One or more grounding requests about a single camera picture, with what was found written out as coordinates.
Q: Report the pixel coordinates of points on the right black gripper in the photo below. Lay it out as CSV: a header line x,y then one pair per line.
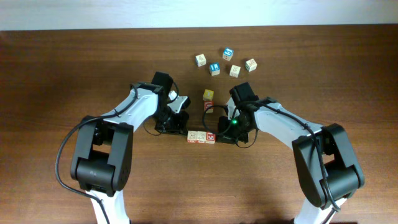
x,y
230,137

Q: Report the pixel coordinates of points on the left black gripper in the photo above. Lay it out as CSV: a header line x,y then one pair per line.
x,y
178,126

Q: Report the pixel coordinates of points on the red letter E block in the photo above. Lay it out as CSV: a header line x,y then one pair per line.
x,y
210,138

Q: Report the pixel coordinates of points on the plain wooden picture block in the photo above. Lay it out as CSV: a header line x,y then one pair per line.
x,y
201,137

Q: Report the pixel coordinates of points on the green edged wooden block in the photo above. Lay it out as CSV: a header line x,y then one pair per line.
x,y
250,65
192,136

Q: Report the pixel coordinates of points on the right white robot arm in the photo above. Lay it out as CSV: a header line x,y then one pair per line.
x,y
328,170

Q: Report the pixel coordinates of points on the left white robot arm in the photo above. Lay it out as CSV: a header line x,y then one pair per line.
x,y
102,158

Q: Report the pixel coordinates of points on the red letter U block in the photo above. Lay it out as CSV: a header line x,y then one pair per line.
x,y
208,106

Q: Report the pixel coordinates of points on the yellow wooden block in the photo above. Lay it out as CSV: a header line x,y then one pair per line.
x,y
208,95

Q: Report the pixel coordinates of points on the plain wooden block centre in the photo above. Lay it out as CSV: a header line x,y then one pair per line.
x,y
234,71

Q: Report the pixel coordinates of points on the blue letter L block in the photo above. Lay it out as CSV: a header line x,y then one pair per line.
x,y
214,69

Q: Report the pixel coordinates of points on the plain wooden block far left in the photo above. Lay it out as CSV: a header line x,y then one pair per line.
x,y
200,60

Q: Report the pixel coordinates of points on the blue number five block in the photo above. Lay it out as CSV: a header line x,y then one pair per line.
x,y
227,54

